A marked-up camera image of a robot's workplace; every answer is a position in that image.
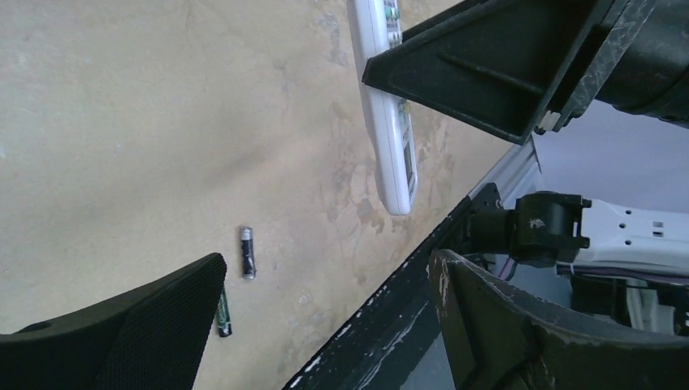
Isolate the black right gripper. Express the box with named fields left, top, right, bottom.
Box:
left=362, top=1, right=688, bottom=145

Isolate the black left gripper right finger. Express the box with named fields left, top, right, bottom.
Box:
left=427, top=249, right=688, bottom=389

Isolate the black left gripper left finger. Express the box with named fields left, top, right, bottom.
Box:
left=1, top=253, right=227, bottom=389

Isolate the white remote control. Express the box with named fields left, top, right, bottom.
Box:
left=347, top=0, right=418, bottom=216

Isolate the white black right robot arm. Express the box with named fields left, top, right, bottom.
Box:
left=349, top=1, right=688, bottom=335

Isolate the green black AAA battery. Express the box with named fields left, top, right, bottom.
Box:
left=216, top=287, right=232, bottom=338

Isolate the black silver AAA battery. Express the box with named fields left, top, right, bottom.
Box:
left=240, top=226, right=257, bottom=280

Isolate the aluminium table edge frame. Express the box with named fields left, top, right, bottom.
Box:
left=469, top=139, right=545, bottom=209

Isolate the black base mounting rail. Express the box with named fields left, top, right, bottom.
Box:
left=284, top=183, right=501, bottom=389

